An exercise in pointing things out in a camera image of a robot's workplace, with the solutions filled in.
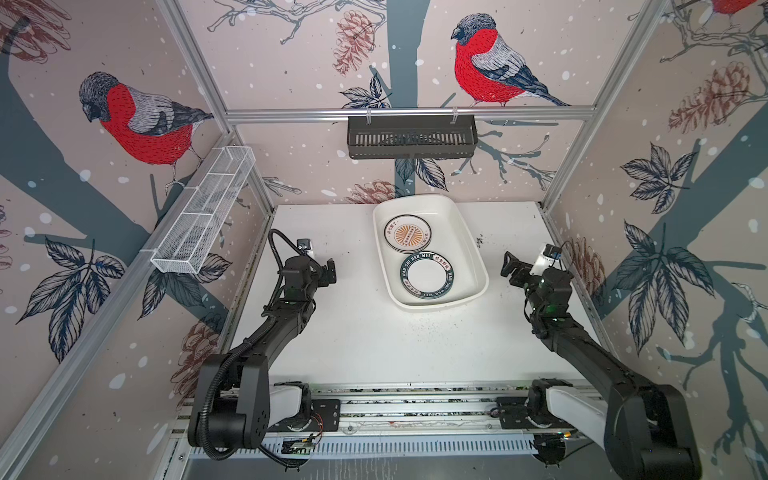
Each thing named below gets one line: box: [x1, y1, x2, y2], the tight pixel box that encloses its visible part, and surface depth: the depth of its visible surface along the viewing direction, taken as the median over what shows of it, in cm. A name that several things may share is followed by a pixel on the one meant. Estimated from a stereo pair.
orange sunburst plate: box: [384, 214, 433, 254], surface depth 113 cm
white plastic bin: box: [372, 194, 489, 311], surface depth 106 cm
